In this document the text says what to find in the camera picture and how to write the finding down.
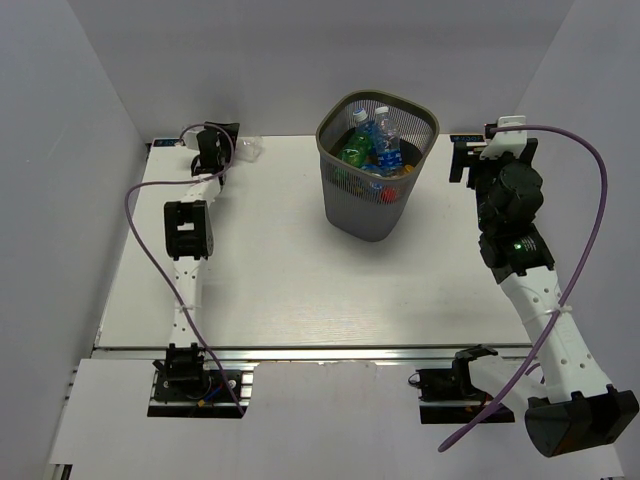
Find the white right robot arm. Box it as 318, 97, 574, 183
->
449, 139, 639, 457

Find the blue label bottle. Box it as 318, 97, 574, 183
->
353, 108, 379, 154
374, 106, 404, 169
363, 164, 414, 191

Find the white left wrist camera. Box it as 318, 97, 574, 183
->
181, 137, 199, 151

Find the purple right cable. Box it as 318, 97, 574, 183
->
437, 124, 610, 454

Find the red cap water bottle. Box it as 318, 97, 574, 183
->
380, 187, 399, 204

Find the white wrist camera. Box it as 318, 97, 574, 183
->
480, 115, 528, 160
181, 137, 199, 151

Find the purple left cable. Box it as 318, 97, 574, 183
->
123, 122, 246, 417

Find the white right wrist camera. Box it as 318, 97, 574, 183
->
480, 115, 528, 160

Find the blue table sticker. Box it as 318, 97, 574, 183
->
449, 134, 485, 143
151, 138, 185, 148

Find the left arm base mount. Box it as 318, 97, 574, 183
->
147, 343, 247, 419

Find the grey mesh waste bin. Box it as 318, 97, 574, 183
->
315, 90, 440, 242

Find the purple cable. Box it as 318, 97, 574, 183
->
123, 122, 246, 417
437, 124, 610, 454

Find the green plastic bottle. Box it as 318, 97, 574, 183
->
338, 129, 372, 168

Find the blue label bottle front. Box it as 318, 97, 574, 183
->
363, 164, 414, 191

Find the left blue table sticker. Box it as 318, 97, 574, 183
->
151, 138, 185, 148

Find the clear bottle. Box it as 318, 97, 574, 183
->
234, 136, 264, 163

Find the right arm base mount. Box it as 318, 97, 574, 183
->
407, 344, 498, 425

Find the right blue table sticker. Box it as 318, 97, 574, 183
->
449, 134, 485, 143

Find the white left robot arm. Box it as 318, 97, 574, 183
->
164, 121, 240, 348

